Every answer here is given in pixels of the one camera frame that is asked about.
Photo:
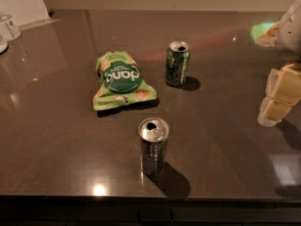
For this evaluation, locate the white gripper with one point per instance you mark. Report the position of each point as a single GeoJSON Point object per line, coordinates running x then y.
{"type": "Point", "coordinates": [291, 32]}

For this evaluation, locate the green soda can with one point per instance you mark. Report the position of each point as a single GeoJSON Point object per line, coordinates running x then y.
{"type": "Point", "coordinates": [177, 60]}

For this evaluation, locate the silver redbull can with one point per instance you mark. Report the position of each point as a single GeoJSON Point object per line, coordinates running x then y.
{"type": "Point", "coordinates": [153, 134]}

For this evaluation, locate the green chip bag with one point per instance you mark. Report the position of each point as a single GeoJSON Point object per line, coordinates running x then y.
{"type": "Point", "coordinates": [121, 82]}

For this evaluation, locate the white container at left edge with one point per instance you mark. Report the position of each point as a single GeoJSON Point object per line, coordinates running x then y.
{"type": "Point", "coordinates": [3, 45]}

